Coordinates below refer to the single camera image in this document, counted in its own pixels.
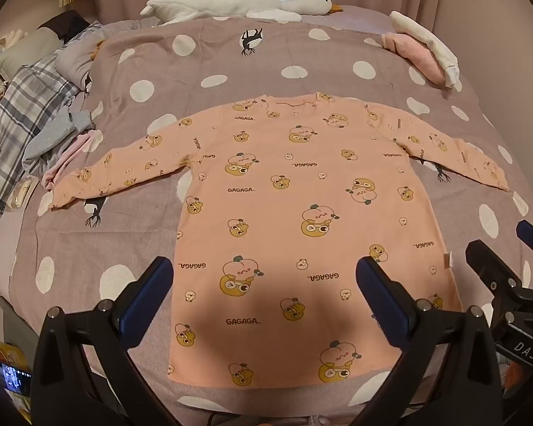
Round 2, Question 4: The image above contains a lavender bed sheet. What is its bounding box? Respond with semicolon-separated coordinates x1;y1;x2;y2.
293;4;480;98

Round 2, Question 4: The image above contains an orange cartoon print shirt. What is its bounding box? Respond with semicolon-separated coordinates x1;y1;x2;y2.
49;91;513;393

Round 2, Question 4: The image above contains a grey plaid cloth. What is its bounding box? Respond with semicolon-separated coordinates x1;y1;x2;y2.
0;53;83;256

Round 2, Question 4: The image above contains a dark brown pillow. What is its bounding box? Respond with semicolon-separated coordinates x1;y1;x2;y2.
48;9;93;42

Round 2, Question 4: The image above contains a white folded cloth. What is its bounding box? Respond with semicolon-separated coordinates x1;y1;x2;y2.
389;11;460;89

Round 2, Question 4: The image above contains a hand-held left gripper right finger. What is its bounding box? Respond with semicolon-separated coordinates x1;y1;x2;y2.
355;256;502;426

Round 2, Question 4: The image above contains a white goose plush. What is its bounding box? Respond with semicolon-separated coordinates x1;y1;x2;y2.
140;0;345;25

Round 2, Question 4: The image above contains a clear plastic packet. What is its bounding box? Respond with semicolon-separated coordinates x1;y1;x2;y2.
8;177;35;212

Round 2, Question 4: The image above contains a pink small garment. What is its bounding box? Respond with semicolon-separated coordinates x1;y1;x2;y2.
41;130;104;191

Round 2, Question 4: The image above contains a mauve polka dot blanket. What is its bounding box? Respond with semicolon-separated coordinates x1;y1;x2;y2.
9;9;533;426

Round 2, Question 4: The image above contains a grey small garment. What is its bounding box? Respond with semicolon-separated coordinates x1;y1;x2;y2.
24;109;94;174

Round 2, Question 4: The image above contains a yellow packet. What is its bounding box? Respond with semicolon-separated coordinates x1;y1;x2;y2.
0;335;33;413

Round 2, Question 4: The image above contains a pink folded cloth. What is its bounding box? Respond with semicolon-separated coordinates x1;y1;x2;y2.
382;31;447;85

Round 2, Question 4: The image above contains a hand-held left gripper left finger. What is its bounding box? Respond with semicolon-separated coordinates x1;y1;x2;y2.
30;256;178;426

